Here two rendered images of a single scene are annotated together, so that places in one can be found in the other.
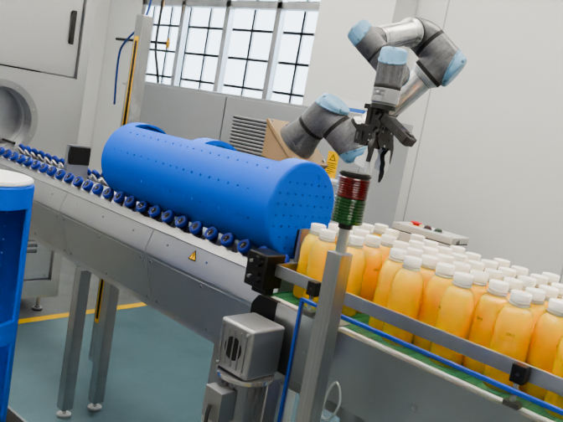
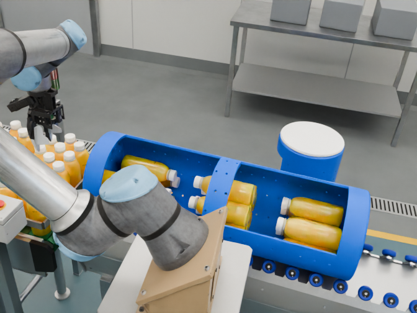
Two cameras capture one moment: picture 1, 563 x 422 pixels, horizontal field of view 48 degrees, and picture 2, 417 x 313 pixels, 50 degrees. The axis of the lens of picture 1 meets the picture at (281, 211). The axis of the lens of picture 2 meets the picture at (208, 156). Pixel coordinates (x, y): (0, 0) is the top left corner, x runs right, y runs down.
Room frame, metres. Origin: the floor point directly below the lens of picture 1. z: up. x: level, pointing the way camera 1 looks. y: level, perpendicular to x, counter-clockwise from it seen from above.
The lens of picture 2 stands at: (3.03, -0.33, 2.05)
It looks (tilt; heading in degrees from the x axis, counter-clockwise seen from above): 35 degrees down; 152
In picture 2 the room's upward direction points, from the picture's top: 5 degrees clockwise
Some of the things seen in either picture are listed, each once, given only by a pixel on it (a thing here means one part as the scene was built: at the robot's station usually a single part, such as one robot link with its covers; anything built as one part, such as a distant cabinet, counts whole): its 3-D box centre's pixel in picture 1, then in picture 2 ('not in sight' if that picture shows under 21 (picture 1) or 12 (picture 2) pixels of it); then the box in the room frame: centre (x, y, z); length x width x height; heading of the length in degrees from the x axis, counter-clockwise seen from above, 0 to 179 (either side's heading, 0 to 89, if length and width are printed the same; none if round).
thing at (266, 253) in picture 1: (266, 271); not in sight; (1.56, 0.01, 0.95); 0.10 x 0.07 x 0.10; 137
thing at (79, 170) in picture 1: (77, 163); not in sight; (2.64, 0.89, 1.00); 0.10 x 0.04 x 0.15; 137
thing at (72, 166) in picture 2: not in sight; (71, 176); (1.62, -0.15, 0.99); 0.07 x 0.07 x 0.18
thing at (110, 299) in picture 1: (104, 338); not in sight; (2.50, 0.63, 0.31); 0.06 x 0.06 x 0.63; 47
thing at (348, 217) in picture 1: (348, 209); (51, 82); (1.21, -0.13, 1.18); 0.06 x 0.06 x 0.05
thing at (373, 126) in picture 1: (377, 126); (43, 105); (1.75, -0.22, 1.36); 0.09 x 0.08 x 0.12; 47
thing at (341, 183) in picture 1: (353, 187); (49, 72); (1.21, -0.13, 1.23); 0.06 x 0.06 x 0.04
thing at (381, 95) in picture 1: (384, 97); (38, 81); (1.74, -0.22, 1.44); 0.08 x 0.08 x 0.05
